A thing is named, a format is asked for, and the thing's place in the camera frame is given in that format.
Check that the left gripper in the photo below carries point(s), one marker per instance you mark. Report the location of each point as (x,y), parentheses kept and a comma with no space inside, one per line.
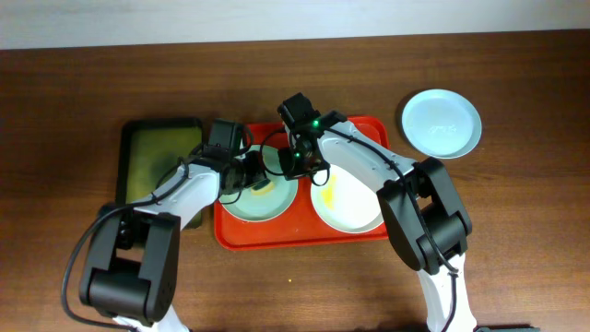
(253,175)

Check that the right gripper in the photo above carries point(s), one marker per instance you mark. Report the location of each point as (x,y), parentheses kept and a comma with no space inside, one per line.
(291,156)

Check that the green yellow sponge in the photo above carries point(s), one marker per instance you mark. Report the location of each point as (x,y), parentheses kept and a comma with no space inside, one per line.
(262,187)

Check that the mint green plate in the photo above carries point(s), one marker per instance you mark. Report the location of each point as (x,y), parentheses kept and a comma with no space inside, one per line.
(248,207)

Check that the white plate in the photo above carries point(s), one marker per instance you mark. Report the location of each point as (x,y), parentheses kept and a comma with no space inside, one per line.
(344,203)

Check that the light blue plate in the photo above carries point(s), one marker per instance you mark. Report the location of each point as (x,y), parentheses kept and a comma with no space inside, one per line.
(441,123)

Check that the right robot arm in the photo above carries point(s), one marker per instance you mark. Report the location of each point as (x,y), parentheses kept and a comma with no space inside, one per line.
(424,216)

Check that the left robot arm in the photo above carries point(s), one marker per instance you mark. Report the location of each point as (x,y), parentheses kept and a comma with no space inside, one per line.
(130,271)

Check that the red plastic tray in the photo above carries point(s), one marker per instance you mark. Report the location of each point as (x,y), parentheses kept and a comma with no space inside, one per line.
(299,225)

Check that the black rectangular tray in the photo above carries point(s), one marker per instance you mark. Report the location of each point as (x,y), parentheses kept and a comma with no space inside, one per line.
(149,153)

